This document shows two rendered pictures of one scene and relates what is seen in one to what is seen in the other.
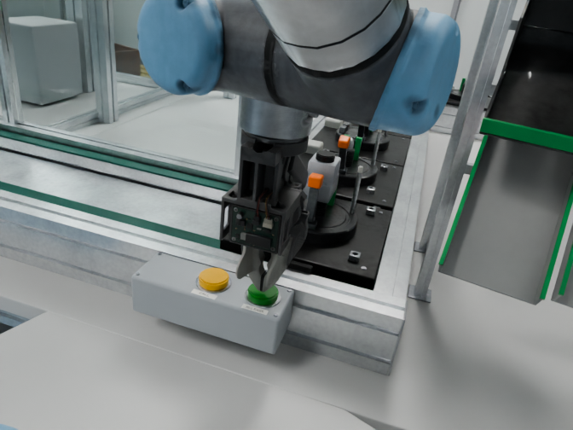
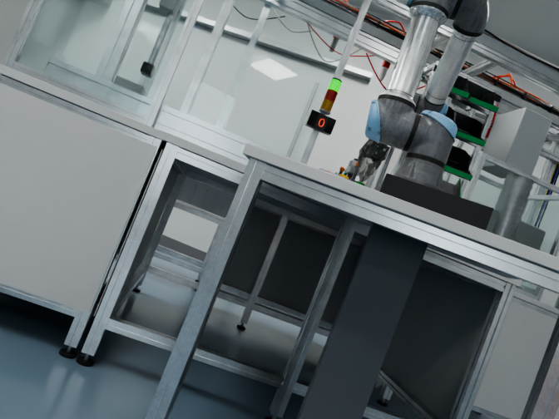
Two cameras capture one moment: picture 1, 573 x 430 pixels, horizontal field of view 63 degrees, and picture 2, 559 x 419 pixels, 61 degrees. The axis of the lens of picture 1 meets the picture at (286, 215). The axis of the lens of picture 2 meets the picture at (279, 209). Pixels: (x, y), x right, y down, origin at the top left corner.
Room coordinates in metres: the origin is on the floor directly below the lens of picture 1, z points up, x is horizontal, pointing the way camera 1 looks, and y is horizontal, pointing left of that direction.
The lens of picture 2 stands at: (-1.08, 0.97, 0.68)
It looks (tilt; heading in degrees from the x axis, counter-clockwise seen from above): 2 degrees up; 337
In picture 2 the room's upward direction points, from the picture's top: 22 degrees clockwise
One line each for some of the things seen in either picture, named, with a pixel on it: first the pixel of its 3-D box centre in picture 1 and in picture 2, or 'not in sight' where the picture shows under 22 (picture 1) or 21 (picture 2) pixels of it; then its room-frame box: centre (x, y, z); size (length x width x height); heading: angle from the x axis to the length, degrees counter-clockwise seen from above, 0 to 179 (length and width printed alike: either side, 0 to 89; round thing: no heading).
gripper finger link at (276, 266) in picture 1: (272, 270); (371, 171); (0.47, 0.01, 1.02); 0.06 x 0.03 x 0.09; 166
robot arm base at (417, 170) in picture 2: not in sight; (420, 174); (0.07, 0.09, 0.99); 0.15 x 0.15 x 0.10
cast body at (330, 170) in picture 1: (324, 171); (353, 167); (0.71, -0.05, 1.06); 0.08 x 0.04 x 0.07; 166
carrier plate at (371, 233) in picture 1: (314, 228); not in sight; (0.70, -0.05, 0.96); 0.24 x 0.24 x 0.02; 76
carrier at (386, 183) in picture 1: (347, 153); not in sight; (0.95, -0.11, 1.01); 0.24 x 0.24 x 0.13; 76
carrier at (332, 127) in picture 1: (364, 125); not in sight; (1.19, -0.17, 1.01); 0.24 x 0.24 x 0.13; 76
